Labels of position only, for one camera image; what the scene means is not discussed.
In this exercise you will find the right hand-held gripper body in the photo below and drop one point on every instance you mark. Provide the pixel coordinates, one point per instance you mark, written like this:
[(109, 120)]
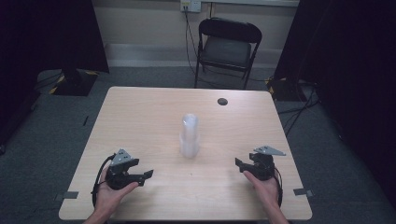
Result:
[(264, 165)]

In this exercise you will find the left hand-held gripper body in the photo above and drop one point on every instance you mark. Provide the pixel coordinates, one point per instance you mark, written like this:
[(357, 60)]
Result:
[(120, 174)]

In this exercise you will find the stack of clear plastic cups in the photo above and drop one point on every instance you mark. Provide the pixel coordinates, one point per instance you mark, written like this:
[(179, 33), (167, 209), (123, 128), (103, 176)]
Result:
[(189, 137)]

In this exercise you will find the person's left hand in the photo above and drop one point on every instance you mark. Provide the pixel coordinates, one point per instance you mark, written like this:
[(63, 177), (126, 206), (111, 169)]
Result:
[(110, 196)]

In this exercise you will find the person's right hand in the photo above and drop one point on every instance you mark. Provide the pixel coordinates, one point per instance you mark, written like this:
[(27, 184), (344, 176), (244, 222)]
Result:
[(264, 191)]

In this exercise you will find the grey tape strip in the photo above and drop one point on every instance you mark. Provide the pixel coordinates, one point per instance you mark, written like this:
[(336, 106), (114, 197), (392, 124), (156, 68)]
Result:
[(67, 195), (302, 192)]

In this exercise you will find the black round table grommet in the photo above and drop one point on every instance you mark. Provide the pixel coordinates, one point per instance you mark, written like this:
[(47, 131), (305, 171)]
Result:
[(222, 101)]

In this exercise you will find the black stand base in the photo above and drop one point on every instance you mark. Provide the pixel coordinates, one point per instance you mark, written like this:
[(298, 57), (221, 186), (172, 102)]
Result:
[(285, 88), (74, 82)]

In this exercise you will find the black folding chair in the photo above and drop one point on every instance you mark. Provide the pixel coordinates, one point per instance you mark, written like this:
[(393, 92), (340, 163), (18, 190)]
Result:
[(227, 46)]

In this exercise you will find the dark curtain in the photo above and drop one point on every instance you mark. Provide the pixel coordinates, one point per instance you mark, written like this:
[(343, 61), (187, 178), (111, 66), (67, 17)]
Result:
[(348, 77), (40, 40)]

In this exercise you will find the white wall socket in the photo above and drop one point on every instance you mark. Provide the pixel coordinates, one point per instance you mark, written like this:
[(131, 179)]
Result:
[(190, 5)]

